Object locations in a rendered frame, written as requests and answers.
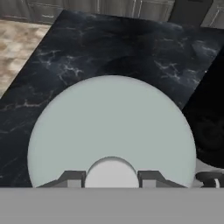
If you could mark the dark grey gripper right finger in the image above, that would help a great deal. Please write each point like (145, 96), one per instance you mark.
(148, 178)

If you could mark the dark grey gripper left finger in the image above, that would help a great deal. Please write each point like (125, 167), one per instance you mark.
(74, 178)

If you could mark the pale grey round blender lid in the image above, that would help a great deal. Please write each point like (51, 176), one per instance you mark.
(110, 116)

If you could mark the black blender with white base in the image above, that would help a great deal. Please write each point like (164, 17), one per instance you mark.
(208, 122)

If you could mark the grey cupboard run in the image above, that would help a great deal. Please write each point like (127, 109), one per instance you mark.
(215, 13)
(87, 7)

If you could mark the black kitchen appliance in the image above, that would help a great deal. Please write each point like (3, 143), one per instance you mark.
(189, 10)

